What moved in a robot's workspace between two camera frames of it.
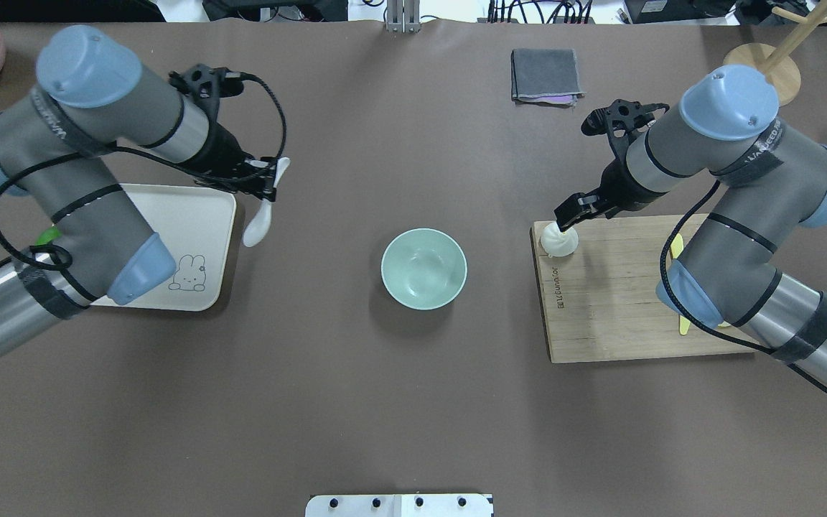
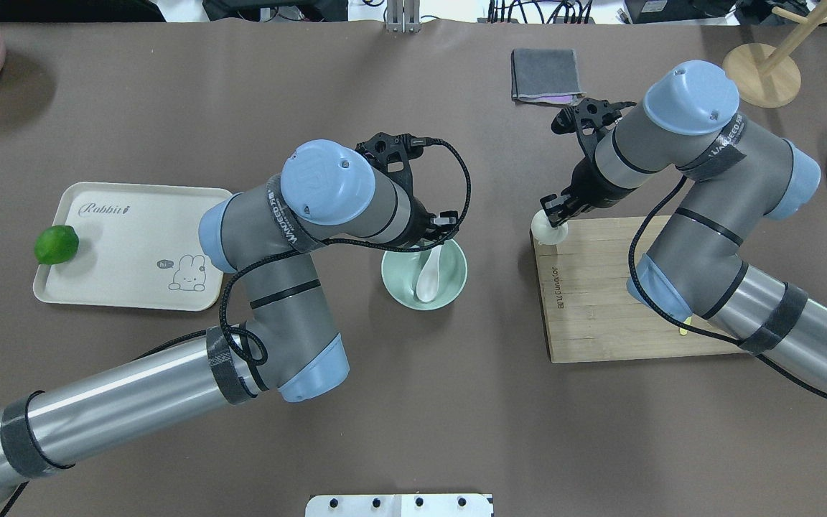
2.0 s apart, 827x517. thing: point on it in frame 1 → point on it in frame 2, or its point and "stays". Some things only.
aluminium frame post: [403, 16] stays
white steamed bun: [556, 243] → [544, 233]
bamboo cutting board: [600, 304] stays
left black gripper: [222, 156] → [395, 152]
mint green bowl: [423, 268] stays
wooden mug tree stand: [777, 64] stays
